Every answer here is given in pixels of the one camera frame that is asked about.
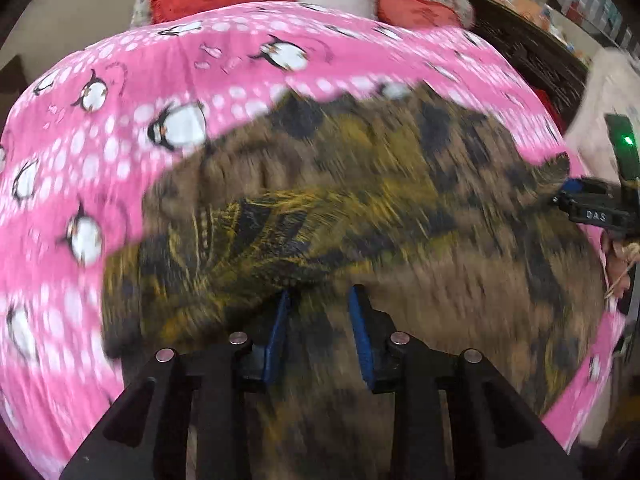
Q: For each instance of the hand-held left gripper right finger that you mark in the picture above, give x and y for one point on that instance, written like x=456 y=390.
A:
x=360 y=340

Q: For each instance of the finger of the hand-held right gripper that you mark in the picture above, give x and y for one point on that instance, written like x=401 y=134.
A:
x=575 y=192

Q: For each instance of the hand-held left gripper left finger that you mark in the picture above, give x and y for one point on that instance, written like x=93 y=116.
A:
x=277 y=340

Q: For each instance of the brown floral patterned garment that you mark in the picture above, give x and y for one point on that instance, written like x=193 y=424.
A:
x=400 y=210

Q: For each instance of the person's right hand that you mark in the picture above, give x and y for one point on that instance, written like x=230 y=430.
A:
x=619 y=270

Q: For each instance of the white embroidered cushion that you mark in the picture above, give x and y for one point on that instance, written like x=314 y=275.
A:
x=600 y=110

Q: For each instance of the dark carved wooden headboard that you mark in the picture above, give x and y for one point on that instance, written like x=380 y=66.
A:
x=525 y=50

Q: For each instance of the white metal rack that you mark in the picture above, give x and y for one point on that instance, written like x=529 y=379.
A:
x=590 y=0

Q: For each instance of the small red ruffled pillow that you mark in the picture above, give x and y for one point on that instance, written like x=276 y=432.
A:
x=410 y=5

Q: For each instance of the pink penguin print blanket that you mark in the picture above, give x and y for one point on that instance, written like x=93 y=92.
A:
x=150 y=60

